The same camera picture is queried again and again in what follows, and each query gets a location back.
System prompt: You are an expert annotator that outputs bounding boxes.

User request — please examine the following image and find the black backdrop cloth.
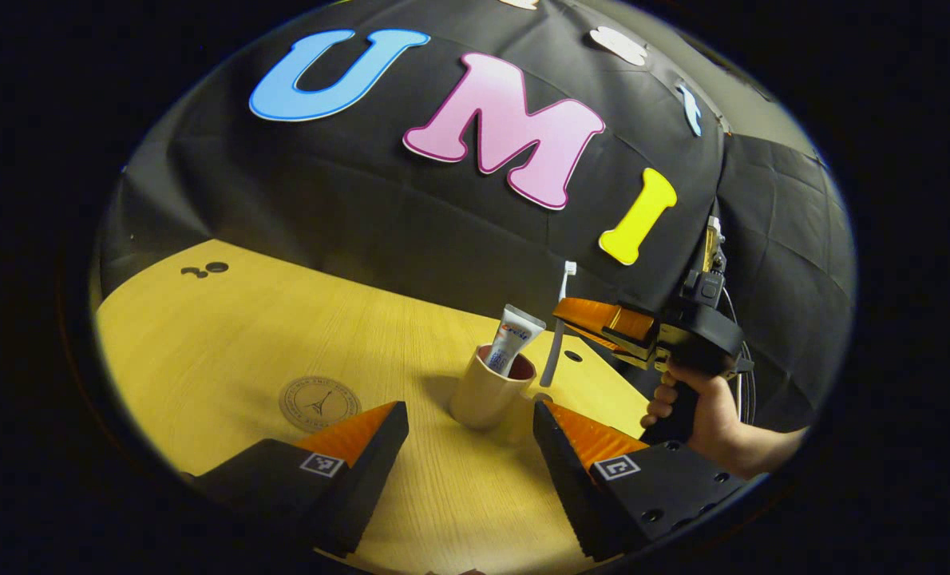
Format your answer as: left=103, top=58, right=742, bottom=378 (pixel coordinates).
left=96, top=0, right=857, bottom=436

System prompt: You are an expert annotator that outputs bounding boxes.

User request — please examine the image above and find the black cable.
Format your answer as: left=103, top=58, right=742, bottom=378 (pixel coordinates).
left=718, top=286, right=758, bottom=426

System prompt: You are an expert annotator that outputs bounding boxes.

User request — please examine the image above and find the pale blue toothbrush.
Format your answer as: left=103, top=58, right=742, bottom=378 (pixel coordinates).
left=539, top=260, right=578, bottom=389

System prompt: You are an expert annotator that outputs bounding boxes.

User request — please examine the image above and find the wooden desktop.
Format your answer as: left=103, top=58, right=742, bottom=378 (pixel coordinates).
left=94, top=238, right=659, bottom=575

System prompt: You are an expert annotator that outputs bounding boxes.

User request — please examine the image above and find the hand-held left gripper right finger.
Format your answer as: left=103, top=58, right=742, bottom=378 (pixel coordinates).
left=532, top=402, right=751, bottom=560

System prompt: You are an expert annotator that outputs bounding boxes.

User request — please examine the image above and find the white toothpaste tube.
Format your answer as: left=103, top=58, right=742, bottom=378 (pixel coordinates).
left=483, top=303, right=548, bottom=378

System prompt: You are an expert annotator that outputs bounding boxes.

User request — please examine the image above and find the round cork coaster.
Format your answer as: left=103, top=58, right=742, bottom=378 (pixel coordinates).
left=278, top=376, right=362, bottom=434

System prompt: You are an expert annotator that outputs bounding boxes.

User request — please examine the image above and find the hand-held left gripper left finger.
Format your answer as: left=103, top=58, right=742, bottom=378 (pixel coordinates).
left=192, top=401, right=410, bottom=558

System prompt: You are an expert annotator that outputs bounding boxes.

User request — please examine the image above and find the beige cup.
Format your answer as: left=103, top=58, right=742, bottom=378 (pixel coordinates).
left=449, top=343, right=538, bottom=432

